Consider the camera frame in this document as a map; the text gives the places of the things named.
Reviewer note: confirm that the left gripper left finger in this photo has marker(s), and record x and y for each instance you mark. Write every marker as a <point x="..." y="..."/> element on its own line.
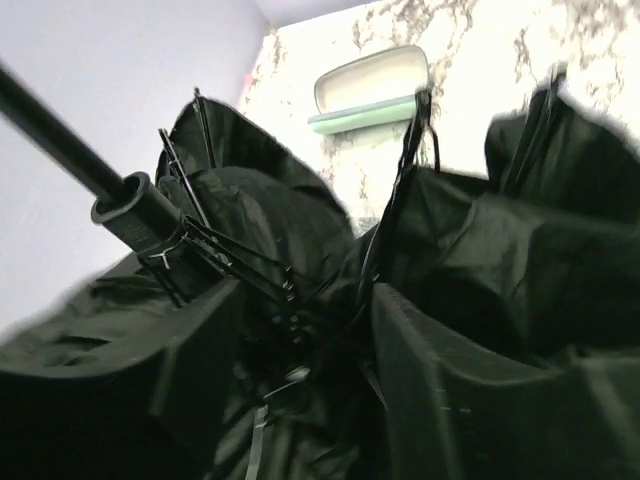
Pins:
<point x="149" y="406"/>

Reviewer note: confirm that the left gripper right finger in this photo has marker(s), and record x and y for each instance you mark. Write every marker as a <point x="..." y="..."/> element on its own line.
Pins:
<point x="456" y="410"/>

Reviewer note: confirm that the purple umbrella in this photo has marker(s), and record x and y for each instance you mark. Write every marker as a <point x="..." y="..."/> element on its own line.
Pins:
<point x="538" y="262"/>

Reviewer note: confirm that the mint green umbrella case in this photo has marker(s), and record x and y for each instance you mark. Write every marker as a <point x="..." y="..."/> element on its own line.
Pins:
<point x="374" y="90"/>

